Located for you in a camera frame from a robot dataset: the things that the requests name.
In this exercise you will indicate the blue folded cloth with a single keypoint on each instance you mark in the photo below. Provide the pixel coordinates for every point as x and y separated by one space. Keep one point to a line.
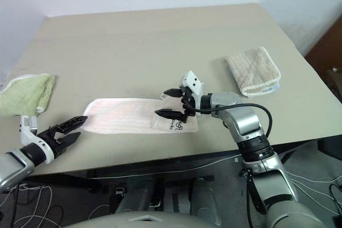
275 88

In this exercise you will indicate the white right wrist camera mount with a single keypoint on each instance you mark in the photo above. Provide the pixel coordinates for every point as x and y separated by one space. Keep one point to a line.
193 81

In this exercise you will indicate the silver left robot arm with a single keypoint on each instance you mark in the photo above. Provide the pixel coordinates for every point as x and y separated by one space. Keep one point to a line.
13 164

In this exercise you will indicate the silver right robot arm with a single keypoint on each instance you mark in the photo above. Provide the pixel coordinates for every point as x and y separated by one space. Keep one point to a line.
245 124

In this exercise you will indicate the grey robot torso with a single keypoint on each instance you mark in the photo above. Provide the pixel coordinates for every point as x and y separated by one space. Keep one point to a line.
139 220

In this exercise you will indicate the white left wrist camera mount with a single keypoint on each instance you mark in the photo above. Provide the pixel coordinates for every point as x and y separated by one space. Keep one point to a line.
26 134

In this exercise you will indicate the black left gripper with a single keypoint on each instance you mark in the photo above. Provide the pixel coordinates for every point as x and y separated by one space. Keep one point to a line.
53 141

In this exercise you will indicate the black table frame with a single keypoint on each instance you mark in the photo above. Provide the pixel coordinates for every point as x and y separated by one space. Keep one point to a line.
133 170

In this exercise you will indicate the beige folded towel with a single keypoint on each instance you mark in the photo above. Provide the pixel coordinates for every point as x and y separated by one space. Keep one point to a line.
253 70

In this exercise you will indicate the light green towel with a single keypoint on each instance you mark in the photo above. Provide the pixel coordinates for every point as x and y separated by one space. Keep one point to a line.
24 94

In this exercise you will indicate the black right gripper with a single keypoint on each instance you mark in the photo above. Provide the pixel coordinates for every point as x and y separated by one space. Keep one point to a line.
190 105

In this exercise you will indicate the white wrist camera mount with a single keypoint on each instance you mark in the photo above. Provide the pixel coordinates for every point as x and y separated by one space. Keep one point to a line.
26 134
193 81

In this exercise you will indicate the grey rounded robot leg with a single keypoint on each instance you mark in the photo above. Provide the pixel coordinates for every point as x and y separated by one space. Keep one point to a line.
204 198
139 196

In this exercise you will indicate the pale pink towel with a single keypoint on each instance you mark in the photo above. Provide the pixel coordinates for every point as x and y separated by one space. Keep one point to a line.
125 116

